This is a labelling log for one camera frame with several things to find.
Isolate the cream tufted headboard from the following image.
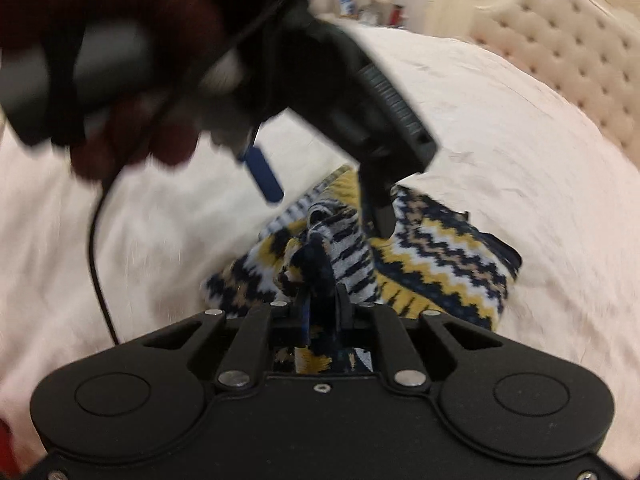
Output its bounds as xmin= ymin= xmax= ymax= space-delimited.
xmin=423 ymin=0 xmax=639 ymax=164

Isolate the red can on nightstand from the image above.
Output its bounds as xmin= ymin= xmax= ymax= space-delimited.
xmin=388 ymin=4 xmax=406 ymax=28

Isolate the left hand in red glove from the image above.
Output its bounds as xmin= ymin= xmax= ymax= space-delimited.
xmin=1 ymin=0 xmax=221 ymax=181

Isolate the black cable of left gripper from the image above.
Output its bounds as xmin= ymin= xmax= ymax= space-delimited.
xmin=86 ymin=179 xmax=123 ymax=347

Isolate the cream bed cover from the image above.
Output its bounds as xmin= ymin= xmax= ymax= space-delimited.
xmin=1 ymin=26 xmax=639 ymax=476

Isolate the patterned knit sweater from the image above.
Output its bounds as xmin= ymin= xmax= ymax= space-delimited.
xmin=201 ymin=165 xmax=522 ymax=330

